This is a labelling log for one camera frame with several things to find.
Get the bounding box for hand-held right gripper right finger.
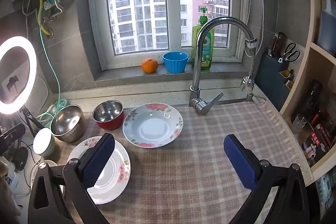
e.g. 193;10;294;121
223;134;310;224

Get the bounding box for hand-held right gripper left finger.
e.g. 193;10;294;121
28;133;116;224

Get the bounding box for pale green bowl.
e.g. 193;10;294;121
33;127;56;157

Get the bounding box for white plate with leaf print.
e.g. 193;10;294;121
30;160;66;197

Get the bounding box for red steel bowl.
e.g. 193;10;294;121
92;100;125;130

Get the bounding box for large steel bowl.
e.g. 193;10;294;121
50;105;85;143

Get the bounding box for deep floral plate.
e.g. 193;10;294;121
122;103;184;148

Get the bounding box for black round clamp base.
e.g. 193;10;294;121
10;147;29;170

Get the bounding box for black tripod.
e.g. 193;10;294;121
18;106;45;135

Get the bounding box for plaid cloth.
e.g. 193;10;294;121
55;102;314;224

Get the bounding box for clear glass cup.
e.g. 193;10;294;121
292;114;307;134

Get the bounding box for red and black box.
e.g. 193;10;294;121
301;124;334;167

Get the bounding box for flexible faucet sprayer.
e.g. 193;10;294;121
240;36;256;92

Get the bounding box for dark blue knife block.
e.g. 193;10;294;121
256;52;294;111

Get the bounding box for dark glass bottle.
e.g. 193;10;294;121
294;80;323;122

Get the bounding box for wooden shelf unit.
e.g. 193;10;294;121
280;0;336;174

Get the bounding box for chrome faucet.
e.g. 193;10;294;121
189;16;256;116

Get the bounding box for orange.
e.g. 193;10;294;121
141;58;159;73

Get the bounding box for green dish soap bottle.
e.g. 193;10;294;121
191;7;215;71

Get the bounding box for blue fluted bowl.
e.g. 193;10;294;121
162;52;189;74

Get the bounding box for blue plastic jug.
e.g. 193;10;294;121
316;0;336;48

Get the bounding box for window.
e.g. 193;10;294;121
87;0;250;64

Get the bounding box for teal power cable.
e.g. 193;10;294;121
39;27;67;127

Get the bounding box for ring light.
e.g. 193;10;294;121
0;35;37;115

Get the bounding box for black handled scissors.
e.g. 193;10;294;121
278;42;300;63

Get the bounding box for wooden handled knife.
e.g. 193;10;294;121
276;32;285;59
268;35;277;58

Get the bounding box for yellow gas hose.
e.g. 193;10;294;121
38;0;51;35

